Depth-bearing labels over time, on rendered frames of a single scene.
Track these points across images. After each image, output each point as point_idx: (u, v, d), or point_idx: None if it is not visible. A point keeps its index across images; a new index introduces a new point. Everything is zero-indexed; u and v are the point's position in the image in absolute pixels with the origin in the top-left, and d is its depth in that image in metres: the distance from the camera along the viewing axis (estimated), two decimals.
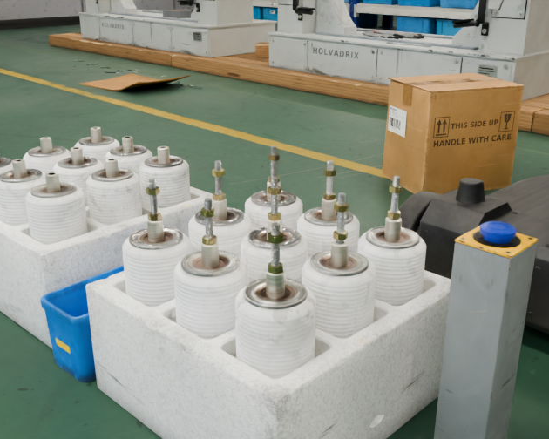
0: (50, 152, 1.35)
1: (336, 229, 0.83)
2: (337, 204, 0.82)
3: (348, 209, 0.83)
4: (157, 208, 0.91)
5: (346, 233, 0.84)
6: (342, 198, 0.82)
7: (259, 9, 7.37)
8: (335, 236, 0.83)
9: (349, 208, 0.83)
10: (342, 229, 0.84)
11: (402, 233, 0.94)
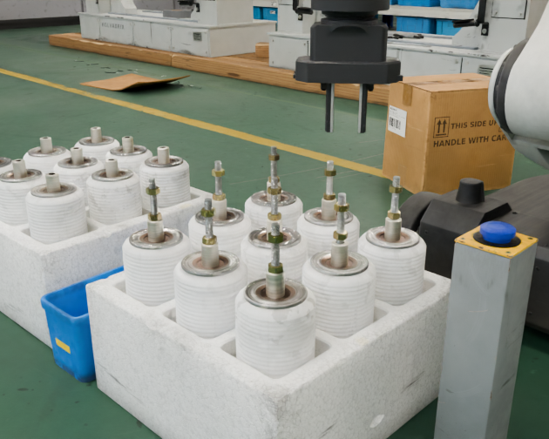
0: (50, 152, 1.35)
1: (336, 229, 0.83)
2: (337, 204, 0.82)
3: (349, 209, 0.83)
4: (157, 208, 0.91)
5: (346, 233, 0.84)
6: (342, 198, 0.82)
7: (259, 9, 7.37)
8: (335, 236, 0.83)
9: (349, 208, 0.83)
10: (342, 229, 0.84)
11: (402, 233, 0.94)
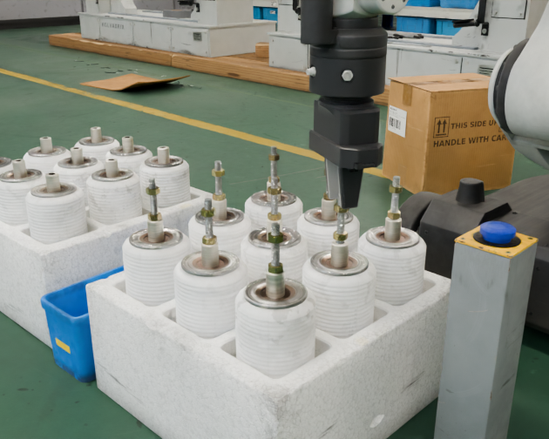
0: (50, 152, 1.35)
1: (343, 230, 0.83)
2: None
3: (337, 207, 0.83)
4: (157, 208, 0.91)
5: (335, 233, 0.84)
6: (337, 199, 0.82)
7: (259, 9, 7.37)
8: (346, 237, 0.83)
9: (335, 207, 0.83)
10: (336, 230, 0.84)
11: (402, 233, 0.94)
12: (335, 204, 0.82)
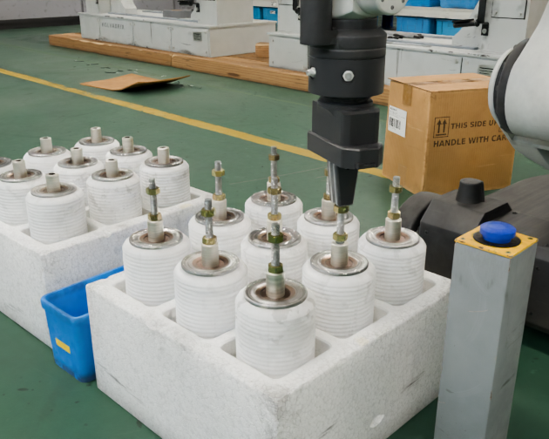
0: (50, 152, 1.35)
1: (341, 228, 0.84)
2: None
3: (336, 212, 0.82)
4: (157, 208, 0.91)
5: (339, 238, 0.83)
6: None
7: (259, 9, 7.37)
8: (340, 233, 0.85)
9: (338, 212, 0.82)
10: (341, 233, 0.83)
11: (402, 233, 0.94)
12: (343, 206, 0.82)
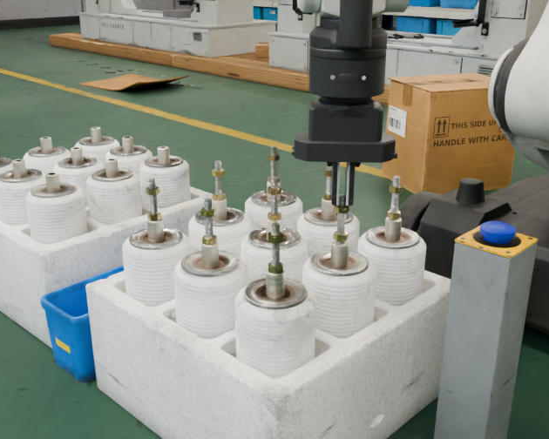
0: (50, 152, 1.35)
1: (341, 228, 0.84)
2: None
3: (337, 212, 0.82)
4: (157, 208, 0.91)
5: (339, 238, 0.83)
6: (344, 201, 0.82)
7: (259, 9, 7.37)
8: (340, 233, 0.85)
9: (339, 212, 0.82)
10: (341, 233, 0.83)
11: (402, 233, 0.94)
12: (344, 206, 0.82)
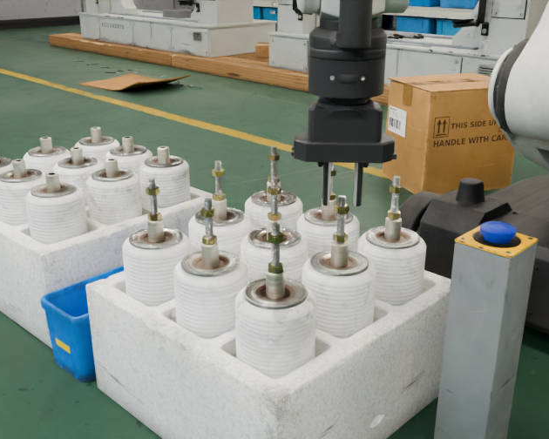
0: (50, 152, 1.35)
1: (336, 231, 0.84)
2: (337, 205, 0.82)
3: (348, 212, 0.82)
4: (157, 208, 0.91)
5: (347, 235, 0.84)
6: (343, 199, 0.83)
7: (259, 9, 7.37)
8: (334, 238, 0.84)
9: (349, 211, 0.83)
10: (343, 231, 0.84)
11: (402, 233, 0.94)
12: None
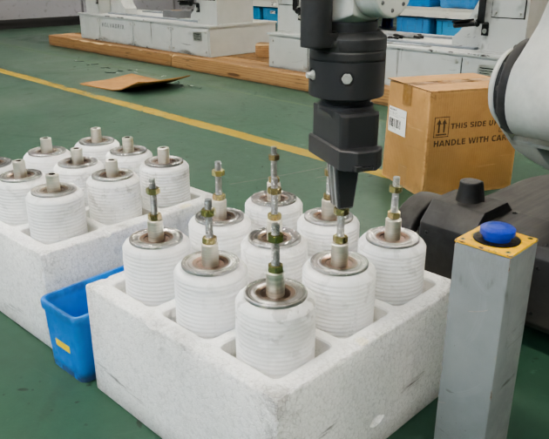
0: (50, 152, 1.35)
1: (342, 231, 0.84)
2: None
3: (335, 214, 0.82)
4: (157, 208, 0.91)
5: (337, 239, 0.83)
6: None
7: (259, 9, 7.37)
8: (342, 236, 0.85)
9: (336, 214, 0.82)
10: (340, 235, 0.83)
11: (402, 233, 0.94)
12: (342, 209, 0.82)
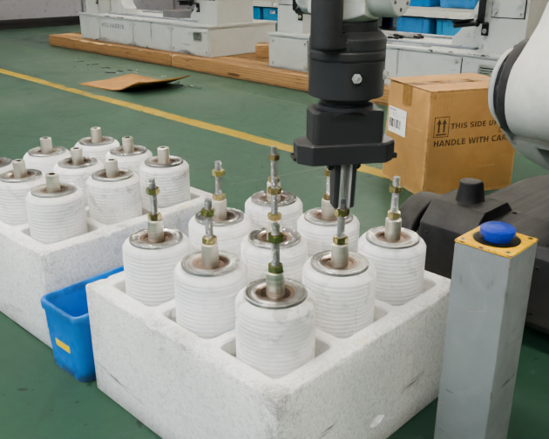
0: (50, 152, 1.35)
1: (339, 234, 0.83)
2: (339, 209, 0.82)
3: (345, 212, 0.83)
4: (157, 208, 0.91)
5: None
6: None
7: (259, 9, 7.37)
8: (340, 242, 0.83)
9: (344, 211, 0.83)
10: (340, 233, 0.84)
11: (402, 233, 0.94)
12: None
